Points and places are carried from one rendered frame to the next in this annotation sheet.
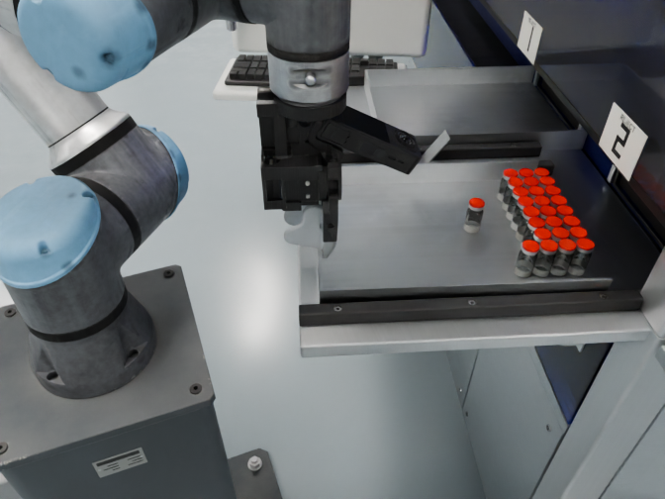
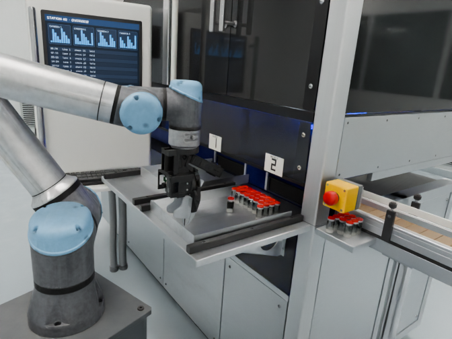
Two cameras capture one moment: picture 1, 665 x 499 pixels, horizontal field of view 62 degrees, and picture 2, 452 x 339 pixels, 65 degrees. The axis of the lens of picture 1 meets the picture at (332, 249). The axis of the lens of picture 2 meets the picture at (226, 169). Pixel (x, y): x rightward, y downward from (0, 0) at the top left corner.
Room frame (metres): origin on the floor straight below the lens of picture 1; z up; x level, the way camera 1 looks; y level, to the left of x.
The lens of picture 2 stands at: (-0.25, 0.39, 1.32)
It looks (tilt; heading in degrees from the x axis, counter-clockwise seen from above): 17 degrees down; 326
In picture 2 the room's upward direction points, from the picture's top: 4 degrees clockwise
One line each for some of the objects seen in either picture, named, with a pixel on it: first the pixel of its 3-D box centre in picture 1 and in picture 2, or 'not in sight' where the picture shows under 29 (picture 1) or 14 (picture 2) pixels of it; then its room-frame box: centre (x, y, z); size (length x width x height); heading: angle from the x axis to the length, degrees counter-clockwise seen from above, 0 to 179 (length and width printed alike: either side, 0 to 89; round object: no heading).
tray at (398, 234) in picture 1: (442, 226); (220, 210); (0.58, -0.15, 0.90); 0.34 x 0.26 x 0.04; 93
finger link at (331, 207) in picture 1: (328, 206); (192, 195); (0.48, 0.00, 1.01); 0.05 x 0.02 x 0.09; 3
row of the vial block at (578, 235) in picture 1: (557, 218); (259, 200); (0.59, -0.30, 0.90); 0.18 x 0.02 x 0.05; 3
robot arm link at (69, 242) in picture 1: (59, 249); (63, 241); (0.46, 0.30, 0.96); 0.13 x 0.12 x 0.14; 161
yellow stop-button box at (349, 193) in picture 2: not in sight; (342, 195); (0.34, -0.40, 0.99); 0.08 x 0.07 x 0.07; 94
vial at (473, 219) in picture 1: (474, 216); (230, 205); (0.59, -0.19, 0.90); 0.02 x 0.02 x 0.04
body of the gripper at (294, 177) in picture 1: (303, 147); (180, 170); (0.50, 0.03, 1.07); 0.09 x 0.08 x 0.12; 93
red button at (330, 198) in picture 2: not in sight; (331, 198); (0.34, -0.35, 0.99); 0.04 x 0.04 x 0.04; 4
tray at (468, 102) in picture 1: (465, 106); (194, 174); (0.93, -0.24, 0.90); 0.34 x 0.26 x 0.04; 94
